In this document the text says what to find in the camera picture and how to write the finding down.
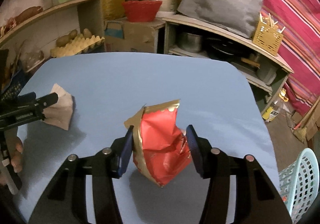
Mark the potato on egg tray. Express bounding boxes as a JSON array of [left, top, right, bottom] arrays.
[[56, 30, 78, 47]]

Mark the blue table cloth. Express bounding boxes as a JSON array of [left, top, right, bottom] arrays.
[[14, 52, 279, 221]]

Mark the wooden wall shelf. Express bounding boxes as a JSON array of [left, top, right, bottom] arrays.
[[1, 0, 104, 72]]

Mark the yellow utensil basket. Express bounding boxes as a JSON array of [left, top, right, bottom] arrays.
[[252, 13, 286, 56]]

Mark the white paper bag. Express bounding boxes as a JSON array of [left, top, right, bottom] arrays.
[[43, 83, 74, 131]]

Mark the red plastic basket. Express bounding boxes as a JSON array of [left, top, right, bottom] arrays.
[[121, 0, 162, 22]]

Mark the person's left hand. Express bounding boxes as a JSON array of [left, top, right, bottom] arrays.
[[5, 133, 23, 173]]

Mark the cardboard box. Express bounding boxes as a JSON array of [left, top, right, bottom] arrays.
[[104, 18, 165, 54]]

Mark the grey fabric cover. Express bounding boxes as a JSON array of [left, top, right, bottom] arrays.
[[177, 0, 263, 39]]

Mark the small oil bottle on floor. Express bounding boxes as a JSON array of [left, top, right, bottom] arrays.
[[262, 88, 289, 122]]

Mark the low wooden cabinet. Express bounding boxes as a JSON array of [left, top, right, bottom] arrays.
[[163, 14, 294, 113]]

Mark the yellow egg tray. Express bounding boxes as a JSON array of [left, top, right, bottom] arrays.
[[50, 34, 105, 58]]

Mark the sweet potato on shelf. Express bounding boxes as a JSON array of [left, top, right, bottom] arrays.
[[15, 6, 43, 25]]

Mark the dark blue plastic crate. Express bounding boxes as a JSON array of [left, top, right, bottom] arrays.
[[1, 69, 29, 102]]

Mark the red gold snack bag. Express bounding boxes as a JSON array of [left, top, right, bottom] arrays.
[[124, 99, 192, 187]]

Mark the light blue waste basket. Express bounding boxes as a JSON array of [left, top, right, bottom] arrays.
[[279, 148, 319, 223]]

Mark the pink striped curtain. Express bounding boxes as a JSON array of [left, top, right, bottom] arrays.
[[260, 0, 319, 115]]

